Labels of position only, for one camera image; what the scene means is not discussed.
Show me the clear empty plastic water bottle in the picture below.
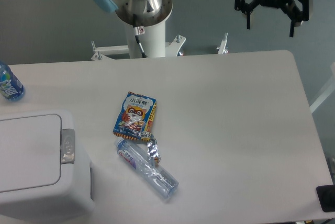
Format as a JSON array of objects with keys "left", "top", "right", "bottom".
[{"left": 115, "top": 137, "right": 179, "bottom": 199}]

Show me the blue labelled drink bottle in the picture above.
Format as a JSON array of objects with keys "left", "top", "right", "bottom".
[{"left": 1, "top": 61, "right": 25, "bottom": 101}]

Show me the white pedestal base frame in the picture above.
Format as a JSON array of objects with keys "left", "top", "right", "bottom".
[{"left": 90, "top": 32, "right": 230, "bottom": 61}]

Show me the white trash can lid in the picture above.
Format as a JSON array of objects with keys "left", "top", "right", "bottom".
[{"left": 1, "top": 114, "right": 61, "bottom": 192}]

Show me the blue snack bag raccoon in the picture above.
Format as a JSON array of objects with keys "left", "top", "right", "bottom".
[{"left": 113, "top": 92, "right": 161, "bottom": 165}]

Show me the white trash can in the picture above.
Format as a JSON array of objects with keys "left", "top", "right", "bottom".
[{"left": 1, "top": 109, "right": 94, "bottom": 223}]

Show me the white frame at right edge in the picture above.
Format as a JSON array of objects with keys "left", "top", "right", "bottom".
[{"left": 309, "top": 62, "right": 334, "bottom": 114}]

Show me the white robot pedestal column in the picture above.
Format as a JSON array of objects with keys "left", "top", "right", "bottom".
[{"left": 124, "top": 15, "right": 169, "bottom": 58}]

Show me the black device at table edge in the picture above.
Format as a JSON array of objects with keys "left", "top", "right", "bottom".
[{"left": 316, "top": 185, "right": 335, "bottom": 212}]

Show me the silver trash can push button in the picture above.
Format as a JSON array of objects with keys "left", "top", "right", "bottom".
[{"left": 60, "top": 129, "right": 75, "bottom": 164}]

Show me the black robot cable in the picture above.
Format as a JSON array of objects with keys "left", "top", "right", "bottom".
[{"left": 129, "top": 0, "right": 149, "bottom": 59}]

